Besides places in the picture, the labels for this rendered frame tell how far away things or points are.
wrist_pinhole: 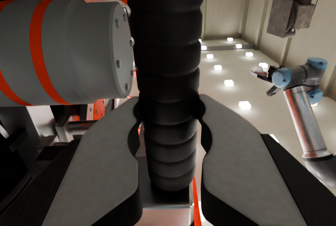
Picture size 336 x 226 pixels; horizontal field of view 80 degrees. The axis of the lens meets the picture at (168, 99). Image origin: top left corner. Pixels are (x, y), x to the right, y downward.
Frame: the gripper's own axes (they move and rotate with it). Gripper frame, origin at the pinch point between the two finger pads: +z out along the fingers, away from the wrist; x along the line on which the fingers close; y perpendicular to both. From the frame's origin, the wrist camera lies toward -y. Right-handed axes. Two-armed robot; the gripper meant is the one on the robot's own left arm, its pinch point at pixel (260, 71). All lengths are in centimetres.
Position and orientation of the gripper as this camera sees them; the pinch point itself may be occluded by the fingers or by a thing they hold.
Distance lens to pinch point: 128.3
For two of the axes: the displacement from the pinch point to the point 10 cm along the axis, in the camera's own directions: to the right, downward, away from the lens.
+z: -2.8, -4.9, 8.2
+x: -9.5, 0.6, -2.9
